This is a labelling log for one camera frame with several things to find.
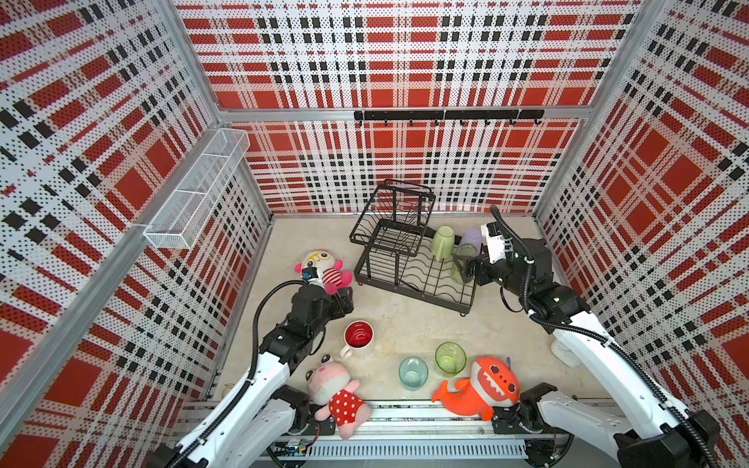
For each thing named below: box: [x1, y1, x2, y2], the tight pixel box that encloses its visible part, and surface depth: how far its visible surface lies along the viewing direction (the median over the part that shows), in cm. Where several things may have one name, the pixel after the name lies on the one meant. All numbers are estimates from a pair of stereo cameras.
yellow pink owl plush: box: [294, 249, 354, 296], surface depth 98 cm
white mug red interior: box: [339, 319, 375, 359], surface depth 84 cm
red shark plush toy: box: [432, 356, 520, 422], surface depth 74 cm
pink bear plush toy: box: [305, 353, 371, 440], surface depth 74 cm
